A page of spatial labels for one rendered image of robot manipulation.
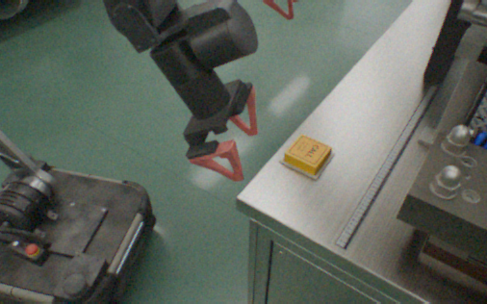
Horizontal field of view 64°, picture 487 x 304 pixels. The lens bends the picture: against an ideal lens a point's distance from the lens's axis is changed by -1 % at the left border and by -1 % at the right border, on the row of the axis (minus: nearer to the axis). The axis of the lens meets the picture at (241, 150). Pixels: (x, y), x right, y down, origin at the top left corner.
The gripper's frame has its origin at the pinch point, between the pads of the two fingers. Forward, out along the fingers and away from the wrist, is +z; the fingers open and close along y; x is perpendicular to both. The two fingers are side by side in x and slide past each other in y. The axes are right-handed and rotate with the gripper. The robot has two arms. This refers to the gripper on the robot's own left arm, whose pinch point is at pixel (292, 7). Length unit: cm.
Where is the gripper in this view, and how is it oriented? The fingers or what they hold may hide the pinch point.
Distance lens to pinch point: 99.5
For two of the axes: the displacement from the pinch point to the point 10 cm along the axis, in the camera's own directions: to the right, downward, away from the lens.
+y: 2.3, -6.9, 6.9
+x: -8.5, 2.1, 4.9
